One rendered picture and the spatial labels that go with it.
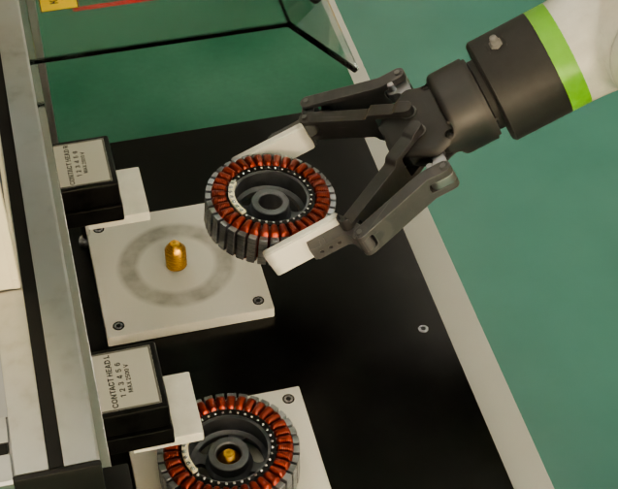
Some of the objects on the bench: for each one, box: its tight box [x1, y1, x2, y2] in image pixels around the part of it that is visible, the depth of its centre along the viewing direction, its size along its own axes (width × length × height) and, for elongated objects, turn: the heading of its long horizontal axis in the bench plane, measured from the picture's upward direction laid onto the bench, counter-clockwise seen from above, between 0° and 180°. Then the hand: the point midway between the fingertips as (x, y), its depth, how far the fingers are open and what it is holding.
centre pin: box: [165, 240, 187, 272], centre depth 129 cm, size 2×2×3 cm
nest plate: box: [129, 386, 331, 489], centre depth 113 cm, size 15×15×1 cm
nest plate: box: [87, 203, 275, 346], centre depth 130 cm, size 15×15×1 cm
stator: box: [157, 393, 300, 489], centre depth 112 cm, size 11×11×4 cm
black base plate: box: [68, 113, 514, 489], centre depth 123 cm, size 47×64×2 cm
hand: (273, 205), depth 121 cm, fingers closed on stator, 11 cm apart
